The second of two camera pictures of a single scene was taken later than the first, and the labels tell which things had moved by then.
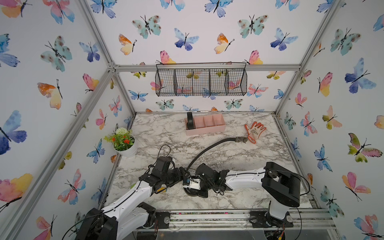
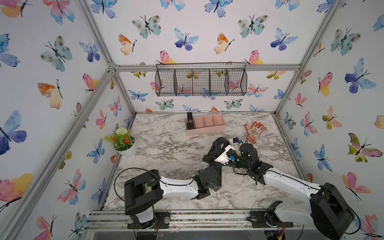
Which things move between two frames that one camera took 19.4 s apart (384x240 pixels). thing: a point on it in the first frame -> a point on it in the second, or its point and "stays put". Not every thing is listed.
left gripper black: (178, 178) -> (211, 157)
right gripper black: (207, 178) -> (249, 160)
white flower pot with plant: (124, 141) stays put
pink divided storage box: (206, 124) stays put
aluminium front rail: (314, 219) stays put
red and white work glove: (255, 131) stays put
